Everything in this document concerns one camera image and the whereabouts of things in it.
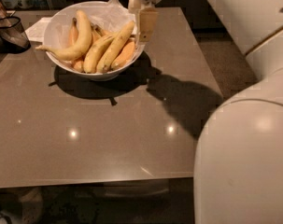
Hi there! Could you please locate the large curved yellow banana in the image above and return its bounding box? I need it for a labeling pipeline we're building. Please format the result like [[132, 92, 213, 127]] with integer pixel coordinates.
[[35, 10, 92, 61]]

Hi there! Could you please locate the white paper sheet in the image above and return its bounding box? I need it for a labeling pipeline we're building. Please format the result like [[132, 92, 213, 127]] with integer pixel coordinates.
[[25, 17, 51, 42]]

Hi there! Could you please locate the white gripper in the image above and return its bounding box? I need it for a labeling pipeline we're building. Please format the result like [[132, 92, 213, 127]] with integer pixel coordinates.
[[128, 0, 162, 43]]

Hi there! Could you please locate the small yellow banana behind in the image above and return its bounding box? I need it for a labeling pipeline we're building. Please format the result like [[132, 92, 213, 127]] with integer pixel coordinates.
[[91, 24, 110, 43]]

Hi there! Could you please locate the dark mesh basket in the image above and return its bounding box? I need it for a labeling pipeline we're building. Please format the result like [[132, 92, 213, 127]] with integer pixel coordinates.
[[0, 16, 31, 53]]

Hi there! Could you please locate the long yellow banana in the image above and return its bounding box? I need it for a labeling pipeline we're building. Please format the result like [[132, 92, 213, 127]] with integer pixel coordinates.
[[96, 21, 135, 73]]

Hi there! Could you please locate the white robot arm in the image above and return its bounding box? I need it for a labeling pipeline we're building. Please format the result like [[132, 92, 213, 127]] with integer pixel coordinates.
[[175, 0, 283, 224]]

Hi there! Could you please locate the yellow banana middle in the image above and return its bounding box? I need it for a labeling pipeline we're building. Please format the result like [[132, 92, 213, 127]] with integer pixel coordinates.
[[83, 34, 116, 74]]

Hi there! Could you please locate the white ceramic bowl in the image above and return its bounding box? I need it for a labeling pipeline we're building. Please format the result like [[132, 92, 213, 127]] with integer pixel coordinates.
[[41, 2, 145, 81]]

